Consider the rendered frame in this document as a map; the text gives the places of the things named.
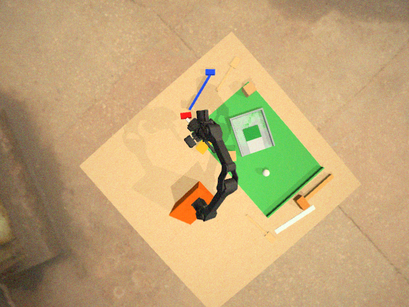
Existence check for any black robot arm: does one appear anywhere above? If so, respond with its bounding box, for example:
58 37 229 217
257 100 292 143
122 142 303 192
187 109 238 221

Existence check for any green putting mat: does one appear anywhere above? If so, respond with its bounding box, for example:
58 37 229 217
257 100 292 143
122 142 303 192
209 81 321 215

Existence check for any yellow block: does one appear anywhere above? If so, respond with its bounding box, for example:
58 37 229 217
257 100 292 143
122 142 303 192
196 140 209 154

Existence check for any blue putter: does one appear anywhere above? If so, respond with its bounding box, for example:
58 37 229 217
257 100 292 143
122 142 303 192
189 69 215 110

